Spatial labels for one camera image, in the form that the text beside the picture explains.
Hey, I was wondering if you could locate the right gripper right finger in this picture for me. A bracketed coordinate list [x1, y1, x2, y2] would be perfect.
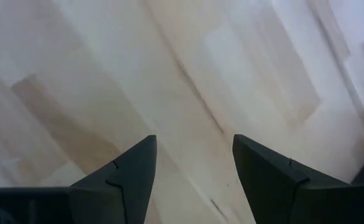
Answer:
[232, 134, 352, 224]

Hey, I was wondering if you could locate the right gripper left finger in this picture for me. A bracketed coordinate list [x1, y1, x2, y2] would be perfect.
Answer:
[69, 134, 158, 224]

